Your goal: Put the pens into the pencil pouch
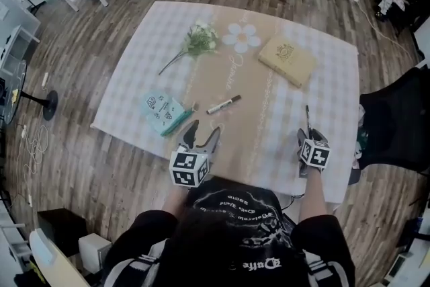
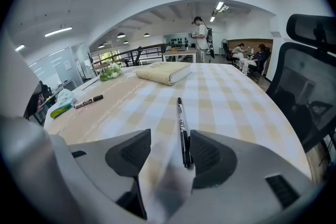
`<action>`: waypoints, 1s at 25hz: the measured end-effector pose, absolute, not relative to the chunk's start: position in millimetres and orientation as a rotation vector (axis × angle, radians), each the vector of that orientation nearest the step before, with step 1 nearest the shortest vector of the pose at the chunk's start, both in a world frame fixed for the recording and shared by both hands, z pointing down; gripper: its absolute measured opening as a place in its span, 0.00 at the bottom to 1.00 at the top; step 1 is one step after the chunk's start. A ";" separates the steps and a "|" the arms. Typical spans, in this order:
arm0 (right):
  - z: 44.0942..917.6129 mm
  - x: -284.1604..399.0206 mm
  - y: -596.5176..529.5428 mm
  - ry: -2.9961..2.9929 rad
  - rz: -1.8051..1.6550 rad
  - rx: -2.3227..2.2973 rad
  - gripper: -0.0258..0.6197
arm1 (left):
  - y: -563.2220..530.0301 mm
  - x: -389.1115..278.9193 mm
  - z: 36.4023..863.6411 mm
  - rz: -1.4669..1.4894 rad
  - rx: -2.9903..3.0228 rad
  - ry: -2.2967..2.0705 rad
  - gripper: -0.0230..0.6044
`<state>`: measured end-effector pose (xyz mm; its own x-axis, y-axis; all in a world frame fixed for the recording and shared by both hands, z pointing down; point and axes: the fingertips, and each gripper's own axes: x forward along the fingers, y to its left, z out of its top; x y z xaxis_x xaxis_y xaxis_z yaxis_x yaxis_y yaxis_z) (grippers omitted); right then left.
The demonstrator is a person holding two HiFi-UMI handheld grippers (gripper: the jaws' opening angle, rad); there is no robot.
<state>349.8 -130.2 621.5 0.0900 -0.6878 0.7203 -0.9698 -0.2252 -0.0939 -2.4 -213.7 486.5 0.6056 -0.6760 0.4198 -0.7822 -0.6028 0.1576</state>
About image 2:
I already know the black metal railing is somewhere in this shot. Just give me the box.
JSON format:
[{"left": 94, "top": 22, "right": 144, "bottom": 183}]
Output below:
[{"left": 90, "top": 43, "right": 169, "bottom": 68}]

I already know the small wood-top desk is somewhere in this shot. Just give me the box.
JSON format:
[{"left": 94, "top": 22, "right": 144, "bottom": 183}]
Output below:
[{"left": 162, "top": 48, "right": 198, "bottom": 63}]

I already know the beige hardcover book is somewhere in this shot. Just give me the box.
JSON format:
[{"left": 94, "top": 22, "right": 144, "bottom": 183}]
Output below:
[{"left": 135, "top": 61, "right": 192, "bottom": 87}]

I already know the thin black pen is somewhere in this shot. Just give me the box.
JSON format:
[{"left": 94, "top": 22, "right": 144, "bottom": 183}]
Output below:
[{"left": 176, "top": 97, "right": 194, "bottom": 168}]

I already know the table with checkered cloth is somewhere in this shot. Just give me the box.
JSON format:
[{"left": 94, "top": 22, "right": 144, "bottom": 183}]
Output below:
[{"left": 43, "top": 62, "right": 312, "bottom": 218}]

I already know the artificial white flower bouquet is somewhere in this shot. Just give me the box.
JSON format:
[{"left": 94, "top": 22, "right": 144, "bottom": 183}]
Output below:
[{"left": 81, "top": 62, "right": 123, "bottom": 91}]

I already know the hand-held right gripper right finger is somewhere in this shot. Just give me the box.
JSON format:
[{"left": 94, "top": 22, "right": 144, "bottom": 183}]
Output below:
[{"left": 170, "top": 129, "right": 313, "bottom": 224}]

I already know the black standing fan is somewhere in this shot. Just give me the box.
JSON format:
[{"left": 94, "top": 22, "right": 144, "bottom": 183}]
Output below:
[{"left": 221, "top": 38, "right": 229, "bottom": 61}]

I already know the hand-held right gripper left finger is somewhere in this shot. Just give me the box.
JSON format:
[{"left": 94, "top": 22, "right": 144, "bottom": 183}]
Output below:
[{"left": 49, "top": 128, "right": 152, "bottom": 220}]

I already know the thick white marker pen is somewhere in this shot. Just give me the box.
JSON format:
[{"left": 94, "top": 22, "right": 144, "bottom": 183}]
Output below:
[{"left": 73, "top": 94, "right": 104, "bottom": 110}]

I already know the black headrest office chair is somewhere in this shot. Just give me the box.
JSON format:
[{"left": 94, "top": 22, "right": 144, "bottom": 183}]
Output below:
[{"left": 265, "top": 13, "right": 336, "bottom": 166}]

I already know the light blue pencil pouch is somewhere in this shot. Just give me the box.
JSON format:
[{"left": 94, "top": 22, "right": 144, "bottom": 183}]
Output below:
[{"left": 49, "top": 88, "right": 78, "bottom": 119}]

